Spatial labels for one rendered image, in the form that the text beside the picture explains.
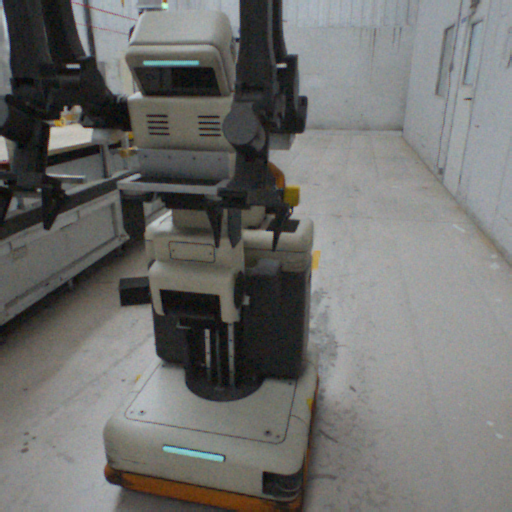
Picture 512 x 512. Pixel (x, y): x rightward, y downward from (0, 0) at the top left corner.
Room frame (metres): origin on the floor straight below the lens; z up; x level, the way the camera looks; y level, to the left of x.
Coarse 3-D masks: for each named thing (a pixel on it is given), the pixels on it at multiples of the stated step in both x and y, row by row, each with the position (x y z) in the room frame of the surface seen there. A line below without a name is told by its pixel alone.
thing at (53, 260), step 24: (96, 144) 3.00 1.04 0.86; (120, 144) 3.31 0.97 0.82; (48, 168) 2.50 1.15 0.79; (72, 168) 2.71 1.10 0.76; (96, 168) 2.96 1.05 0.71; (120, 168) 3.27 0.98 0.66; (96, 216) 2.95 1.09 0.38; (120, 216) 3.20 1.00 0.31; (144, 216) 3.65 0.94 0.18; (48, 240) 2.45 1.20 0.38; (72, 240) 2.66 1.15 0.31; (96, 240) 2.91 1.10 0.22; (0, 264) 2.08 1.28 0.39; (24, 264) 2.23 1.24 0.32; (48, 264) 2.41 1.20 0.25; (72, 264) 2.61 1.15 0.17; (96, 264) 2.86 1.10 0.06; (0, 288) 2.05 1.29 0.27; (24, 288) 2.20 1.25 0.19; (48, 288) 2.33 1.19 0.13; (0, 312) 1.97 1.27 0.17; (24, 312) 2.15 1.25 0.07
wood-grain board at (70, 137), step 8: (56, 128) 3.64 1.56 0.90; (64, 128) 3.64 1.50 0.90; (72, 128) 3.64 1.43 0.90; (80, 128) 3.64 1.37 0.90; (88, 128) 3.64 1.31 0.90; (56, 136) 3.10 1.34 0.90; (64, 136) 3.10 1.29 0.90; (72, 136) 3.11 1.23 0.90; (80, 136) 3.11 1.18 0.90; (88, 136) 3.11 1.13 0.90; (0, 144) 2.68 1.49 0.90; (56, 144) 2.69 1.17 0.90; (64, 144) 2.69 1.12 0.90; (72, 144) 2.69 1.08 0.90; (80, 144) 2.74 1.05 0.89; (88, 144) 2.83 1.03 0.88; (0, 152) 2.36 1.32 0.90; (48, 152) 2.45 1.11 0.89; (56, 152) 2.51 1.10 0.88
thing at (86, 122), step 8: (112, 96) 1.11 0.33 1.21; (104, 104) 1.08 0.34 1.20; (112, 104) 1.09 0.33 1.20; (80, 112) 1.14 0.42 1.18; (88, 112) 1.09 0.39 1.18; (96, 112) 1.08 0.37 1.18; (104, 112) 1.08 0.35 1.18; (112, 112) 1.10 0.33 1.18; (80, 120) 1.13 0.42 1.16; (88, 120) 1.12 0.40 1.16; (96, 120) 1.09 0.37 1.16; (104, 120) 1.09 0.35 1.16; (112, 120) 1.11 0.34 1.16; (112, 128) 1.11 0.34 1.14; (120, 128) 1.11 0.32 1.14
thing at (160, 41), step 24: (144, 24) 1.05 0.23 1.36; (168, 24) 1.04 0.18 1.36; (192, 24) 1.02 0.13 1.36; (216, 24) 1.02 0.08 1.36; (144, 48) 1.00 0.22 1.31; (168, 48) 0.98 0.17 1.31; (192, 48) 0.97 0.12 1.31; (216, 48) 0.98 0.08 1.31; (144, 72) 1.03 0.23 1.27; (168, 72) 1.01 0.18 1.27; (192, 72) 1.00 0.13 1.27; (216, 72) 0.99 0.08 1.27; (216, 96) 1.04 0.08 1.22
